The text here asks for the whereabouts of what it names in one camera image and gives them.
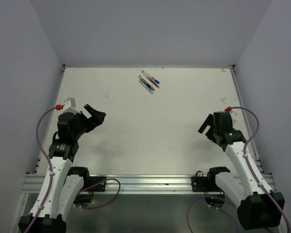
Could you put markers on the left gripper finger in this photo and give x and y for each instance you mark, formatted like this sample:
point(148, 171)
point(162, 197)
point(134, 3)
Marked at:
point(90, 110)
point(98, 117)

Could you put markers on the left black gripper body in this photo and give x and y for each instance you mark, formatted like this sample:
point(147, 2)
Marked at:
point(84, 124)

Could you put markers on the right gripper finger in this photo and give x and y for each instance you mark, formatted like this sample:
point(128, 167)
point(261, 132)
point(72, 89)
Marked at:
point(209, 134)
point(208, 122)

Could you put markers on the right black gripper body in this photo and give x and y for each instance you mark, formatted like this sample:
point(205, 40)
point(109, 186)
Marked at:
point(216, 130)

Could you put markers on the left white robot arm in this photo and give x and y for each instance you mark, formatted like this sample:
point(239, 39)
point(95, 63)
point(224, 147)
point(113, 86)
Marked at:
point(62, 181)

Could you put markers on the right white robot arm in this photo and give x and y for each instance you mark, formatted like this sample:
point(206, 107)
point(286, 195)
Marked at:
point(258, 205)

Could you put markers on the clear blue pen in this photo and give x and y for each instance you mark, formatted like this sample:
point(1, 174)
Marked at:
point(149, 90)

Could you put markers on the dark blue pen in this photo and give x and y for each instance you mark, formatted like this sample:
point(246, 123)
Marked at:
point(147, 84)

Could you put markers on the red ink pen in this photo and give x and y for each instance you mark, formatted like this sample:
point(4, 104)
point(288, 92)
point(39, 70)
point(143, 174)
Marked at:
point(152, 81)

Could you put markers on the blue capped pen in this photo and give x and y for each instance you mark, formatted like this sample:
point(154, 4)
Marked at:
point(146, 74)

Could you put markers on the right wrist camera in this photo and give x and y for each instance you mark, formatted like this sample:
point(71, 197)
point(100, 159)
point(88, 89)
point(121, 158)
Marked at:
point(235, 117)

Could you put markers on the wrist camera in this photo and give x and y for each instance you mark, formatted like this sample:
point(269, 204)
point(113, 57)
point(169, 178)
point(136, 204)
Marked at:
point(70, 103)
point(235, 117)

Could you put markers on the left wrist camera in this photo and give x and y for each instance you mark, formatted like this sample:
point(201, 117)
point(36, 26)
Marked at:
point(70, 103)

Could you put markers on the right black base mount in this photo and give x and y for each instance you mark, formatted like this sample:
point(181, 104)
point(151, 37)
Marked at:
point(201, 183)

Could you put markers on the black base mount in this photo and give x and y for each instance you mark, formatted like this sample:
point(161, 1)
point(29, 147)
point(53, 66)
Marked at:
point(201, 183)
point(94, 184)

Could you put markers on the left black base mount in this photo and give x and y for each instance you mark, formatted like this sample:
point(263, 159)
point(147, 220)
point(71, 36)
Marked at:
point(94, 184)

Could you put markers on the aluminium right side rail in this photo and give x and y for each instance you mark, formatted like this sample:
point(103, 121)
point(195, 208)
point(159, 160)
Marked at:
point(252, 147)

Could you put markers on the aluminium rail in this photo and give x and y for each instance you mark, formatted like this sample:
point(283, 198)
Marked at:
point(252, 147)
point(140, 184)

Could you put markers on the aluminium front rail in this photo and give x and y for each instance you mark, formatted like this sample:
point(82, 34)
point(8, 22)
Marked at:
point(140, 184)

